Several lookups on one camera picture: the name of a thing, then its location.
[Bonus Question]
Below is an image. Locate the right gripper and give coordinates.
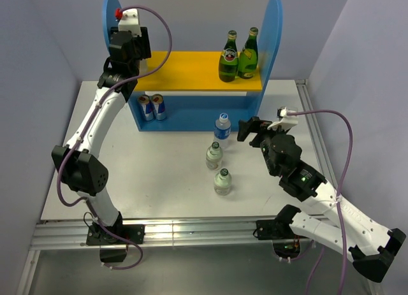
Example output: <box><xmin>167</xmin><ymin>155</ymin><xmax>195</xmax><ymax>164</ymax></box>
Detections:
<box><xmin>237</xmin><ymin>115</ymin><xmax>290</xmax><ymax>175</ymax></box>

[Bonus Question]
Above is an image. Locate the Pocari Sweat bottle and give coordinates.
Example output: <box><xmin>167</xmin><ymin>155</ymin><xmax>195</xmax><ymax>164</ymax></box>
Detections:
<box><xmin>214</xmin><ymin>113</ymin><xmax>231</xmax><ymax>150</ymax></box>
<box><xmin>139</xmin><ymin>59</ymin><xmax>148</xmax><ymax>75</ymax></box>

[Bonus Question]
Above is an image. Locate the green Perrier lemon bottle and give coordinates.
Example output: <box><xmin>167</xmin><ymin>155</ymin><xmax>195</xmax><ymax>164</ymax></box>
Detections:
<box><xmin>237</xmin><ymin>27</ymin><xmax>258</xmax><ymax>79</ymax></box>

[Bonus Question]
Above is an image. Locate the green Perrier bottle red label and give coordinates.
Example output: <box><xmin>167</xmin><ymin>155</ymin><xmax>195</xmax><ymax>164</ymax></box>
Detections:
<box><xmin>218</xmin><ymin>30</ymin><xmax>238</xmax><ymax>82</ymax></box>

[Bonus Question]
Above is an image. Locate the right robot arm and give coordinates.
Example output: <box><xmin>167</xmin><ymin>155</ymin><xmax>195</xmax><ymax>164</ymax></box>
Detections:
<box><xmin>237</xmin><ymin>117</ymin><xmax>406</xmax><ymax>283</ymax></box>

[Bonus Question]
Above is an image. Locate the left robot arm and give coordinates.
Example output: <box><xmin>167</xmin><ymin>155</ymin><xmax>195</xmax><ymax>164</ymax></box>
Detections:
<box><xmin>52</xmin><ymin>27</ymin><xmax>151</xmax><ymax>243</ymax></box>

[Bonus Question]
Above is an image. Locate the blue and yellow shelf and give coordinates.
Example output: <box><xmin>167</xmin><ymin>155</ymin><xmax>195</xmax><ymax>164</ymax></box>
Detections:
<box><xmin>102</xmin><ymin>0</ymin><xmax>284</xmax><ymax>133</ymax></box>

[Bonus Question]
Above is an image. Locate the rear clear glass bottle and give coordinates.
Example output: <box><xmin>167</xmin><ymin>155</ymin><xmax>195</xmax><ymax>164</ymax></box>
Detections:
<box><xmin>205</xmin><ymin>141</ymin><xmax>223</xmax><ymax>170</ymax></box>

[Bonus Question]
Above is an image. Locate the clear glass bottle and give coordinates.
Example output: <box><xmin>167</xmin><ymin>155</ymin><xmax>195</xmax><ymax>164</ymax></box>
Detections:
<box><xmin>214</xmin><ymin>168</ymin><xmax>232</xmax><ymax>196</ymax></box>
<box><xmin>205</xmin><ymin>141</ymin><xmax>223</xmax><ymax>170</ymax></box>

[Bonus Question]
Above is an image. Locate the left Red Bull can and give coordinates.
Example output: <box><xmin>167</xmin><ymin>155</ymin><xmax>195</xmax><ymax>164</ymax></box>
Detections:
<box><xmin>138</xmin><ymin>94</ymin><xmax>154</xmax><ymax>122</ymax></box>

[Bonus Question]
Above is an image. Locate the red bull can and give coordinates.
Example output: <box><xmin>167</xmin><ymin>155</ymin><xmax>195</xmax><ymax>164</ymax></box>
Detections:
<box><xmin>150</xmin><ymin>94</ymin><xmax>166</xmax><ymax>121</ymax></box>
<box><xmin>138</xmin><ymin>94</ymin><xmax>154</xmax><ymax>122</ymax></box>

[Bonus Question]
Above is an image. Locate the front clear glass bottle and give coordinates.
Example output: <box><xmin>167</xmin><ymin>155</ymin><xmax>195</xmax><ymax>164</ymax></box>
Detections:
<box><xmin>214</xmin><ymin>168</ymin><xmax>232</xmax><ymax>196</ymax></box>

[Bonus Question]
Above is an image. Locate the right Red Bull can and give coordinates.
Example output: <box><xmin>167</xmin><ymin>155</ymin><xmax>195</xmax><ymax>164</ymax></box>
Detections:
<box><xmin>150</xmin><ymin>94</ymin><xmax>166</xmax><ymax>121</ymax></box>

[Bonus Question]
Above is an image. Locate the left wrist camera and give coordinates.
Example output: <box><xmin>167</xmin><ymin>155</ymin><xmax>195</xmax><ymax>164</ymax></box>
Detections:
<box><xmin>115</xmin><ymin>8</ymin><xmax>142</xmax><ymax>37</ymax></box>

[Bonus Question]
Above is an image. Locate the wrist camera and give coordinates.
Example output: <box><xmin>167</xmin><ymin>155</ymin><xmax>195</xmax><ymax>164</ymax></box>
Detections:
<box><xmin>115</xmin><ymin>8</ymin><xmax>142</xmax><ymax>37</ymax></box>
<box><xmin>267</xmin><ymin>106</ymin><xmax>298</xmax><ymax>133</ymax></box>

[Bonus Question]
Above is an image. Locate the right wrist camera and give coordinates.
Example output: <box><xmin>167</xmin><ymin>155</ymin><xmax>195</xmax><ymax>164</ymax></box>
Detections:
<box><xmin>267</xmin><ymin>106</ymin><xmax>298</xmax><ymax>133</ymax></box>

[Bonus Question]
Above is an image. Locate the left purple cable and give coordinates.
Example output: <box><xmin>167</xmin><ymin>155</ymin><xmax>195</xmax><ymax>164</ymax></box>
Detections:
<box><xmin>55</xmin><ymin>4</ymin><xmax>173</xmax><ymax>270</ymax></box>

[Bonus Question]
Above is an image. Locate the purple cable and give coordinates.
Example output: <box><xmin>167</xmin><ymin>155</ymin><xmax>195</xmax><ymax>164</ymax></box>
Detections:
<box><xmin>285</xmin><ymin>109</ymin><xmax>354</xmax><ymax>295</ymax></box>
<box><xmin>55</xmin><ymin>4</ymin><xmax>173</xmax><ymax>270</ymax></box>

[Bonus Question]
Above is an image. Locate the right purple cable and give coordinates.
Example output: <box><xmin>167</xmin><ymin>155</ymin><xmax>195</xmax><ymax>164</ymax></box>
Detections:
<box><xmin>285</xmin><ymin>109</ymin><xmax>354</xmax><ymax>295</ymax></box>

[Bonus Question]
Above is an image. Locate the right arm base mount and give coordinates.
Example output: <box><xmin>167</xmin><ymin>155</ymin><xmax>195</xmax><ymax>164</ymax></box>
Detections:
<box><xmin>252</xmin><ymin>219</ymin><xmax>315</xmax><ymax>264</ymax></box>

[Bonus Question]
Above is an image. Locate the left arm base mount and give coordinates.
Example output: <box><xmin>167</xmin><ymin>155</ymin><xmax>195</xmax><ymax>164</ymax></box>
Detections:
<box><xmin>85</xmin><ymin>223</ymin><xmax>145</xmax><ymax>270</ymax></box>

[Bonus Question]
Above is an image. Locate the aluminium mounting rail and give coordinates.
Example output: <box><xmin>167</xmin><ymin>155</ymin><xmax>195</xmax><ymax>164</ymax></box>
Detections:
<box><xmin>29</xmin><ymin>215</ymin><xmax>275</xmax><ymax>251</ymax></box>

